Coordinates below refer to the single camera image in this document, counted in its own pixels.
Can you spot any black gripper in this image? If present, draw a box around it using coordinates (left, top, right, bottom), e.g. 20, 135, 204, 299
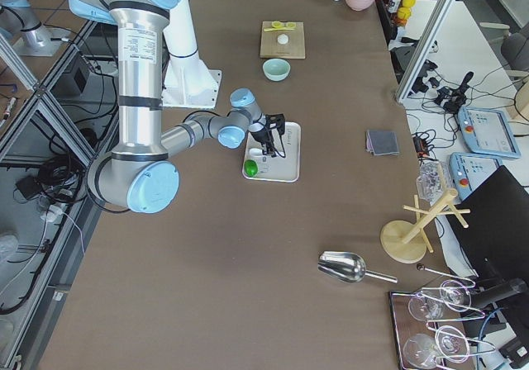
251, 114, 285, 157

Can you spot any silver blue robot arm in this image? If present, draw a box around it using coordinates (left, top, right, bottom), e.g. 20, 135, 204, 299
69, 0, 285, 213

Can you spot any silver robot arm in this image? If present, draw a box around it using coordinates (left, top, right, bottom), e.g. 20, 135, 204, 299
1, 0, 60, 57

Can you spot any light green bowl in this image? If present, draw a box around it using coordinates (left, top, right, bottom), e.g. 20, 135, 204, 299
262, 58, 291, 82

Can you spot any green lime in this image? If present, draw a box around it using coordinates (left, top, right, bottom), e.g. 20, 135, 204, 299
243, 159, 259, 178

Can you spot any cream rabbit tray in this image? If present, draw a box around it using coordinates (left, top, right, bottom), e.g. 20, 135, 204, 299
241, 121, 301, 183

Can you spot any bamboo cutting board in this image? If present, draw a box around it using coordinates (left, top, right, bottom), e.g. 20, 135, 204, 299
260, 21, 306, 59

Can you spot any grey folded cloth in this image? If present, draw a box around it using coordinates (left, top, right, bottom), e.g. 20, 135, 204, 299
365, 130, 399, 156

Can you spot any yellow plastic knife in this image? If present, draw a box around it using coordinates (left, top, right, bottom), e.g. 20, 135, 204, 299
263, 26, 295, 32

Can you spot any metal scoop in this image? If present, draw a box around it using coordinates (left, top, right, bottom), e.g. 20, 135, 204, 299
317, 251, 398, 283

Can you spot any wooden mug tree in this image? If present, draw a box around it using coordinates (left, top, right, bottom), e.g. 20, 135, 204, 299
380, 165, 471, 263

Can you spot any clear plastic container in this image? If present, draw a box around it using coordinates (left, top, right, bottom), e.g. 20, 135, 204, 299
416, 161, 446, 202

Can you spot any lower teach pendant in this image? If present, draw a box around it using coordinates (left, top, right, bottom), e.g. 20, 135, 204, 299
449, 152, 503, 200

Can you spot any teach pendant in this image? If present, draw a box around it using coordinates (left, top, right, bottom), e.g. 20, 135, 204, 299
449, 152, 503, 200
457, 107, 522, 159

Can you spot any yellow toy fruit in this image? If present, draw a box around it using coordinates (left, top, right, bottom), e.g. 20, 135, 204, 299
397, 0, 416, 21

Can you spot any upper teach pendant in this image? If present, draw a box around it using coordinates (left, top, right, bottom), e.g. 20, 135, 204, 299
457, 107, 522, 159

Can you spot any wine glass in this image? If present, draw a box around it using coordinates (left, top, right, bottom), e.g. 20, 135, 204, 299
440, 279, 471, 312

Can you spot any black laptop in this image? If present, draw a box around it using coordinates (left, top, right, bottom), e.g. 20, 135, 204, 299
449, 166, 528, 281

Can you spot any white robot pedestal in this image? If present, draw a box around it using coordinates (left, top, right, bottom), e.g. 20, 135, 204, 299
162, 0, 222, 110

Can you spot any aluminium frame post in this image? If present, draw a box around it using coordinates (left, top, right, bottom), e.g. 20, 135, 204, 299
395, 0, 455, 104

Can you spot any wire glass rack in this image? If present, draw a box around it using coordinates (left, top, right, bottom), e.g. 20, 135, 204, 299
388, 286, 495, 369

